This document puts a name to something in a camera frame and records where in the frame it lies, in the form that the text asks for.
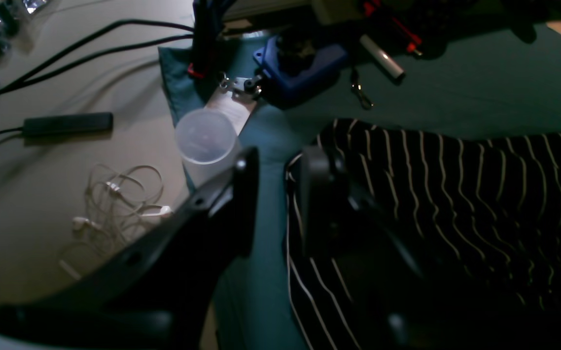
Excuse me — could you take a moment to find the black lanyard with clip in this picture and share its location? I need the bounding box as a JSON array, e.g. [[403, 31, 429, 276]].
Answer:
[[350, 68, 374, 110]]

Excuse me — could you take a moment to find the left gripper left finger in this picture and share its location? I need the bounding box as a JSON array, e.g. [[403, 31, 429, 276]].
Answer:
[[0, 147, 259, 350]]

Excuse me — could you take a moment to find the navy white striped t-shirt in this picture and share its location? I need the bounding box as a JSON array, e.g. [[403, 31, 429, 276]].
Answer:
[[284, 119, 561, 350]]

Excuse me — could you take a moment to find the white black marker pen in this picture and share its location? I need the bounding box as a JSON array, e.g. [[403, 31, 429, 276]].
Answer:
[[359, 34, 405, 79]]

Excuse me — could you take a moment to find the translucent plastic cup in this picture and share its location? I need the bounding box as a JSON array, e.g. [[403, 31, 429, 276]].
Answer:
[[175, 108, 241, 188]]

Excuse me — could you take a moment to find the white red card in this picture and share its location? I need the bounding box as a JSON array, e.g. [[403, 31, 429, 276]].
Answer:
[[205, 87, 258, 135]]

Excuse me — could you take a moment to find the white cable bundle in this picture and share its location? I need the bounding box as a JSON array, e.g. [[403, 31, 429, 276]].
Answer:
[[57, 163, 174, 280]]

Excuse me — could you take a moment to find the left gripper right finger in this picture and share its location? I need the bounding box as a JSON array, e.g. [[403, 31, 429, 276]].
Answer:
[[300, 146, 454, 350]]

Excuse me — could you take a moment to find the orange black utility knife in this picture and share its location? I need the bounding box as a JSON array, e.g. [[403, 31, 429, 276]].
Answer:
[[360, 0, 423, 57]]

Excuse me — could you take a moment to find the grey small box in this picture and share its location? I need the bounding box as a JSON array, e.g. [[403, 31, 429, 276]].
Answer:
[[21, 112, 114, 138]]

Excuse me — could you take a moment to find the teal table cloth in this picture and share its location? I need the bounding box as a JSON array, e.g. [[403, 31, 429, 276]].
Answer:
[[213, 24, 561, 350]]

